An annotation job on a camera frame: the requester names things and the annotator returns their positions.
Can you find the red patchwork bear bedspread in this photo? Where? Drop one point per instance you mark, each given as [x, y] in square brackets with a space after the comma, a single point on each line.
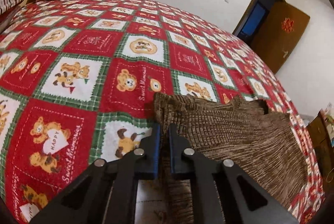
[77, 83]

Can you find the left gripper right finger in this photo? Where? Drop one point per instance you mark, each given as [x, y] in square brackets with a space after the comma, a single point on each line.
[221, 191]

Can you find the dark door frame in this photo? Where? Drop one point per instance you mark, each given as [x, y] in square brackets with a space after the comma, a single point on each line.
[252, 19]

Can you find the brown wooden door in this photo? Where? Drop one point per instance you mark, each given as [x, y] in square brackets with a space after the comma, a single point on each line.
[271, 41]

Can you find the brown knitted sweater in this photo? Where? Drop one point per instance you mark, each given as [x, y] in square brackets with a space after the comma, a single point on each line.
[257, 139]

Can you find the wooden bedside furniture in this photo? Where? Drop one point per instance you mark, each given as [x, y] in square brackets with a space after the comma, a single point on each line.
[321, 133]

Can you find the red double-happiness door decal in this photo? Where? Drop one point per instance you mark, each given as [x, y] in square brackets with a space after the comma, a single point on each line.
[287, 25]

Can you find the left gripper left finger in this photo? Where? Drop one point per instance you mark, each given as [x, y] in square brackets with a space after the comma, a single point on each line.
[106, 192]

